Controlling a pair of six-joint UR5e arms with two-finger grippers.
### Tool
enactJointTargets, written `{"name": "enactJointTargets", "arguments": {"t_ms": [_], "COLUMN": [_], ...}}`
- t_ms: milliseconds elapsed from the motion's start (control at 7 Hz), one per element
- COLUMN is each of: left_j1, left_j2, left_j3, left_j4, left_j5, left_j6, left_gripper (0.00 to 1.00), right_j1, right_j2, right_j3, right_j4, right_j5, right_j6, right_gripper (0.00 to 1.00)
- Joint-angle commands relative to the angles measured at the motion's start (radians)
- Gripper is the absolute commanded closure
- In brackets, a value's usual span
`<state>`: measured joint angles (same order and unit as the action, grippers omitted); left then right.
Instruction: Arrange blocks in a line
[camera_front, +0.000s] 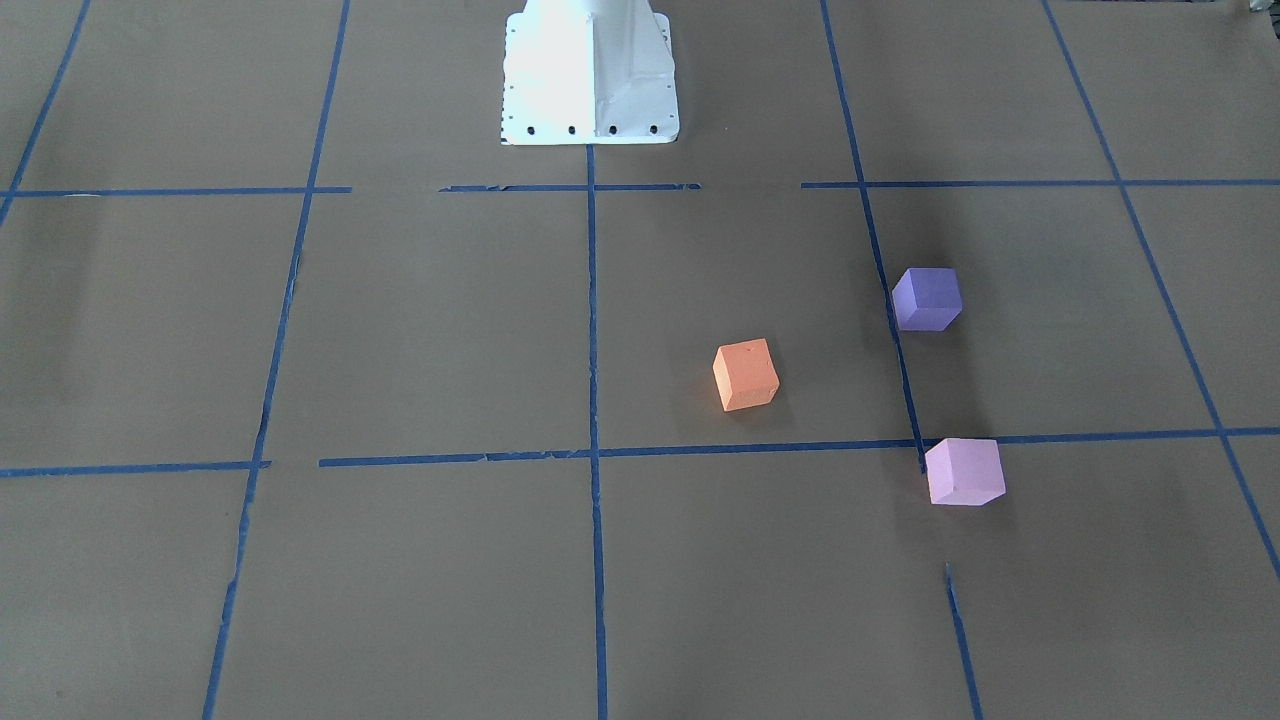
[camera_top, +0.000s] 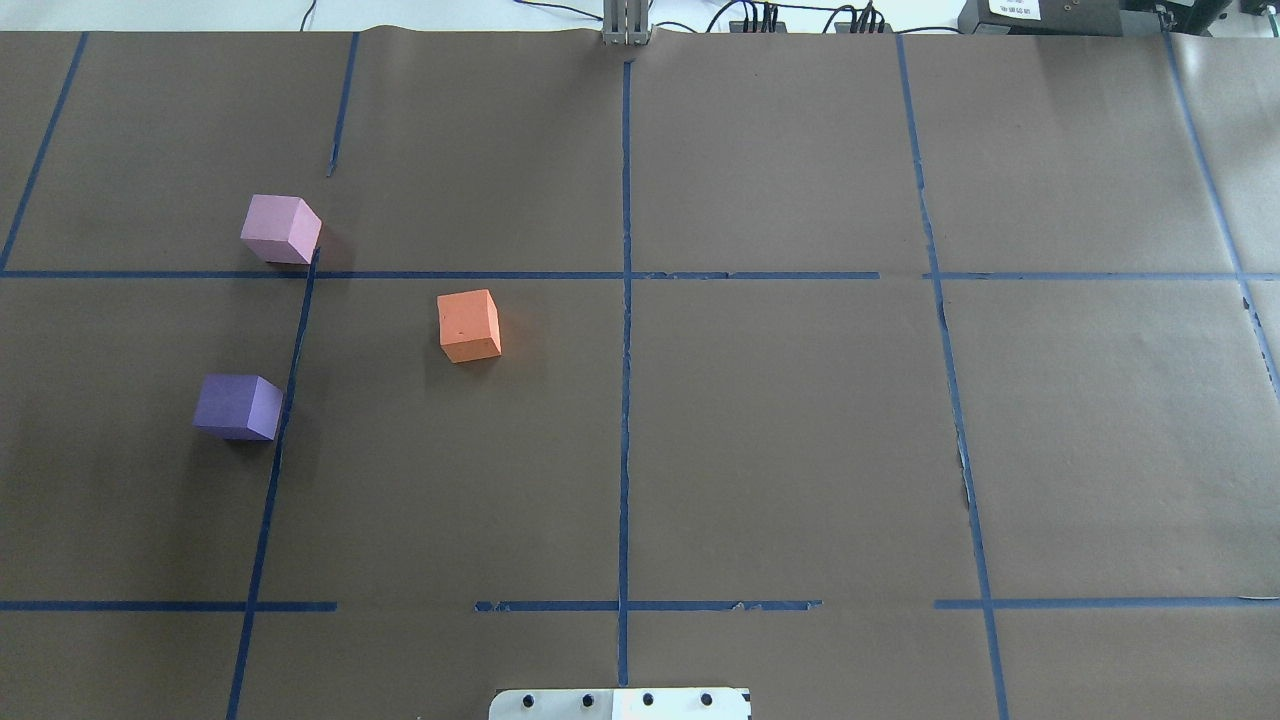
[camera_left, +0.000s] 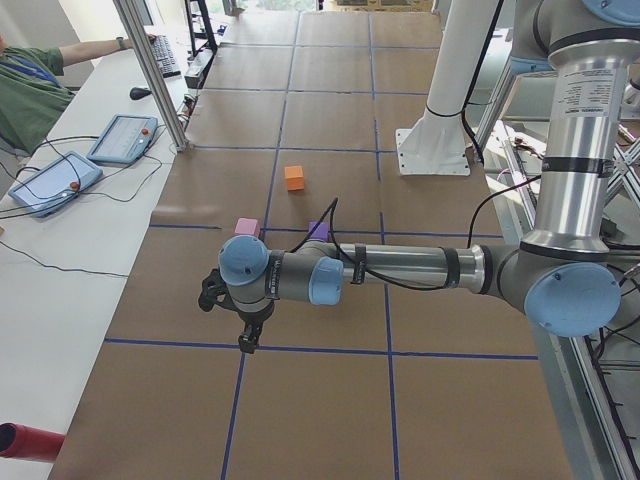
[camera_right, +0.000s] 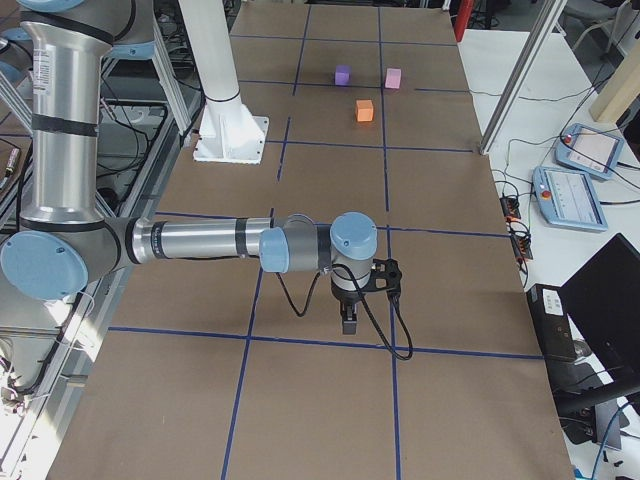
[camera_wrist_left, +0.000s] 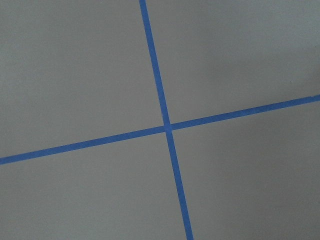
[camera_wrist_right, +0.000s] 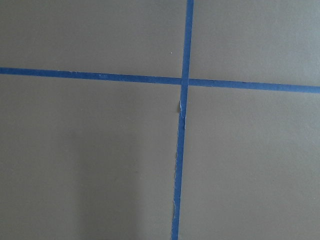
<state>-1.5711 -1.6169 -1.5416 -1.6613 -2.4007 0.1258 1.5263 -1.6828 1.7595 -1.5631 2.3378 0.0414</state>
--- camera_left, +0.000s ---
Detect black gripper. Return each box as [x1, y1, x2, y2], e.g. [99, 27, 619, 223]
[238, 304, 274, 354]

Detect orange foam cube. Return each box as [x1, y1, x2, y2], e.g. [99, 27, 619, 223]
[284, 165, 305, 192]

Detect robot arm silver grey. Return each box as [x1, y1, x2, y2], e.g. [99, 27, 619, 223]
[199, 1, 639, 353]

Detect pink foam cube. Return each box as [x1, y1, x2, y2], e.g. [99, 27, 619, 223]
[234, 217, 261, 238]

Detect purple foam cube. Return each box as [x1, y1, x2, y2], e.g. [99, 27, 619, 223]
[308, 221, 329, 242]

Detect far blue teach pendant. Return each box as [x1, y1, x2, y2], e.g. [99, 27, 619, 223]
[87, 114, 158, 165]

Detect blue teach pendant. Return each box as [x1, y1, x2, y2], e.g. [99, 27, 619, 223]
[87, 114, 158, 165]
[8, 151, 103, 217]

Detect near blue teach pendant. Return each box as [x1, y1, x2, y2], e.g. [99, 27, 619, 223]
[8, 151, 103, 217]

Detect red cylinder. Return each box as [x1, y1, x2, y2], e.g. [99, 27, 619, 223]
[1, 423, 65, 463]

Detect black computer mouse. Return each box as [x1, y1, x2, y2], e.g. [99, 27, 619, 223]
[129, 87, 152, 101]

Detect black keyboard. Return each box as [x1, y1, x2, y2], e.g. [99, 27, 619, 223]
[151, 35, 181, 78]

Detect person in green shirt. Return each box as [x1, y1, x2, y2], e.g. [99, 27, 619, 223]
[1, 37, 133, 154]

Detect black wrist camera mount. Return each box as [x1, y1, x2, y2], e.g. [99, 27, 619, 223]
[198, 268, 235, 312]

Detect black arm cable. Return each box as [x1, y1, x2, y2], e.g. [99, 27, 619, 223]
[289, 173, 543, 292]

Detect white pedestal column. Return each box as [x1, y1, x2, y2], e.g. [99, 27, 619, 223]
[396, 1, 515, 176]

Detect aluminium frame post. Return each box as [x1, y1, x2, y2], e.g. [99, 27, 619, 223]
[113, 0, 188, 152]

